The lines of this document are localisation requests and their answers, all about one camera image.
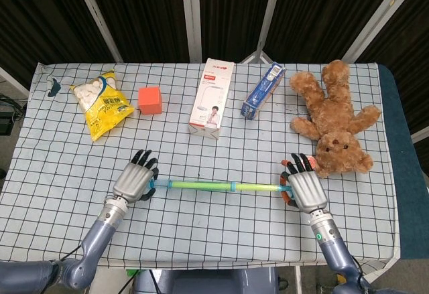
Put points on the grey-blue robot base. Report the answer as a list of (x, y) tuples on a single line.
[(207, 280)]

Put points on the brown teddy bear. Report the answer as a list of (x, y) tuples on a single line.
[(335, 116)]

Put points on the blue green water squirter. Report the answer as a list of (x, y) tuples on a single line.
[(197, 185)]

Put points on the orange cube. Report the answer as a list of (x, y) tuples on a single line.
[(151, 101)]

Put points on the black electronic device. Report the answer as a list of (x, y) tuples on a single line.
[(5, 123)]

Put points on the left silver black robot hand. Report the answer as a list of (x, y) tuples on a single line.
[(132, 183)]

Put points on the small green plastic part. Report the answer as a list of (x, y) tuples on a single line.
[(130, 273)]

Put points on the white black checkered tablecloth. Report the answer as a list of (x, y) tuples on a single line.
[(214, 227)]

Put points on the right silver robot hand orange fingertips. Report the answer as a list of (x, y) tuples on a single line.
[(306, 190)]

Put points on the dark folding screen white frame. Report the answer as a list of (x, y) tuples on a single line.
[(151, 12)]

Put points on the yellow snack bag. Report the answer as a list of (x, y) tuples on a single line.
[(100, 106)]

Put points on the round red white tag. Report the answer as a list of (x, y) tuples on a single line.
[(312, 164)]

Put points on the white red lamp box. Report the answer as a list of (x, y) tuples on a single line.
[(211, 99)]

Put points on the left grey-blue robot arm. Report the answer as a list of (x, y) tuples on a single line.
[(97, 237)]

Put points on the teal table pad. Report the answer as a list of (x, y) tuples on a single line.
[(403, 140)]

